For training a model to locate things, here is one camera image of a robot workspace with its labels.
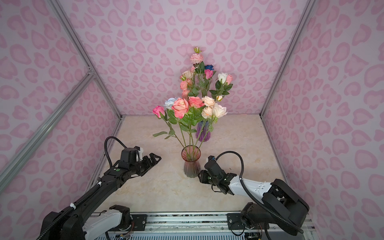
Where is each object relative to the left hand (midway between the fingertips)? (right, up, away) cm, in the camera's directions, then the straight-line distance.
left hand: (157, 159), depth 83 cm
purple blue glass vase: (+26, +14, +17) cm, 34 cm away
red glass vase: (+19, +4, -5) cm, 20 cm away
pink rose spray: (+23, +43, +3) cm, 49 cm away
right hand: (+24, -9, +1) cm, 25 cm away
